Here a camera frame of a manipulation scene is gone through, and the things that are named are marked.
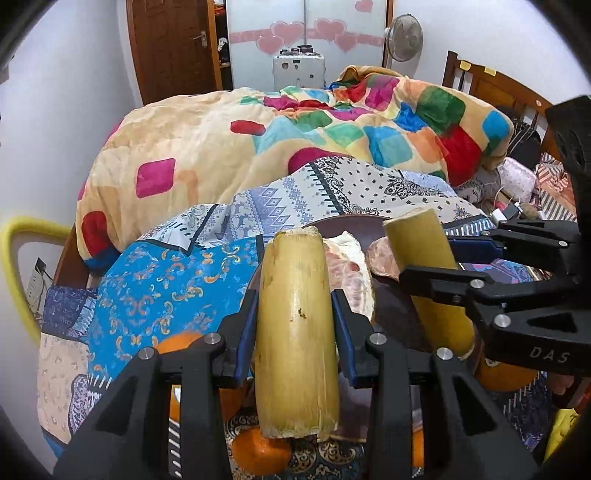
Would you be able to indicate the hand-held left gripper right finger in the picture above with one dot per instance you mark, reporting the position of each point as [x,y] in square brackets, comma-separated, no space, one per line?
[344,337]

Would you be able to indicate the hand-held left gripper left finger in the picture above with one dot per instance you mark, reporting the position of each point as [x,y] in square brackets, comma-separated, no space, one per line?
[245,332]

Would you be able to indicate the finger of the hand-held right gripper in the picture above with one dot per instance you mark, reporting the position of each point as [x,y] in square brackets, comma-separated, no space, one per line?
[475,249]
[438,281]

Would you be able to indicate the slim peeled sugarcane piece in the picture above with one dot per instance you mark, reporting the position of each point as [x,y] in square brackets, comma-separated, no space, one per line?
[418,244]

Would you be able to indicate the thick peeled sugarcane piece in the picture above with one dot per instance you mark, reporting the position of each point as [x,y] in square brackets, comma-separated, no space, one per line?
[295,332]

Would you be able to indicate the dark brown plate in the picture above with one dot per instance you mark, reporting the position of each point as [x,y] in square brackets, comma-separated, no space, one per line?
[397,314]

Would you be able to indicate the peeled pomelo piece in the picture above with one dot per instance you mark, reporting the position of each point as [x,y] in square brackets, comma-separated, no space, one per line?
[383,261]
[351,272]

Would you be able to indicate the pink pouch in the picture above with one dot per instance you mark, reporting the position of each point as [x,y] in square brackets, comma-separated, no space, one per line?
[519,177]

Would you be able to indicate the orange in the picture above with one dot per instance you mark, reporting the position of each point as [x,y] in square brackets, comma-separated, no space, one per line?
[418,450]
[261,450]
[228,401]
[178,344]
[508,376]

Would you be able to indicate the wooden headboard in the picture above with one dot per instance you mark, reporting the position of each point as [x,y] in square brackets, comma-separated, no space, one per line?
[498,87]

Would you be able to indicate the blue patterned bed sheet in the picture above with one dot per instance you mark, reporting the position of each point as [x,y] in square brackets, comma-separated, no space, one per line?
[161,286]

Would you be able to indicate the yellow plastic bag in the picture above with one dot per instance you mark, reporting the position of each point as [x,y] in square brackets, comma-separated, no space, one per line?
[561,434]

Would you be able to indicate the colourful squares blanket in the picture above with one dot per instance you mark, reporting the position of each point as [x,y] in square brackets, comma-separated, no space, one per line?
[277,138]

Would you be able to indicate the standing fan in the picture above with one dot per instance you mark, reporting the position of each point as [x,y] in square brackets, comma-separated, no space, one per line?
[403,37]

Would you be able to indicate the white suitcase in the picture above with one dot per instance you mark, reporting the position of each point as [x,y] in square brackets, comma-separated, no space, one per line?
[299,69]

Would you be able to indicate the wardrobe with pink hearts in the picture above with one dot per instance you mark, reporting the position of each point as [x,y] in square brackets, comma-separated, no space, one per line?
[304,32]

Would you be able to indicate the brown wooden door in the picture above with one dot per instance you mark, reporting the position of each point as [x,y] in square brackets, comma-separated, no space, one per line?
[173,46]

